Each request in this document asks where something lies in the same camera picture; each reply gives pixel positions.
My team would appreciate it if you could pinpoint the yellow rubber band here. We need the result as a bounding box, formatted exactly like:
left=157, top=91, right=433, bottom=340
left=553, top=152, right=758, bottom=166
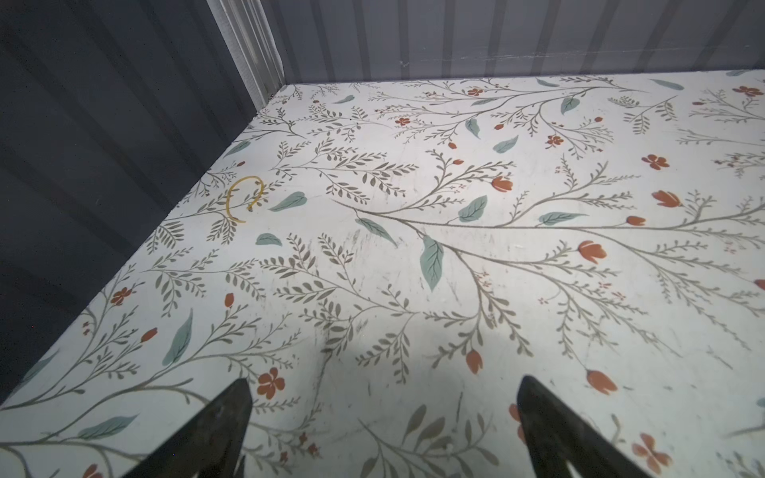
left=225, top=175, right=265, bottom=224

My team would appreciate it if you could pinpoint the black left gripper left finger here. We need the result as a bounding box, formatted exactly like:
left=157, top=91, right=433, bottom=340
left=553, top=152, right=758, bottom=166
left=127, top=378, right=252, bottom=477

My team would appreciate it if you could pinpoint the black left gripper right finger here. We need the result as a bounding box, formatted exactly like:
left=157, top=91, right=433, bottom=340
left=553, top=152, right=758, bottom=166
left=517, top=374, right=647, bottom=478

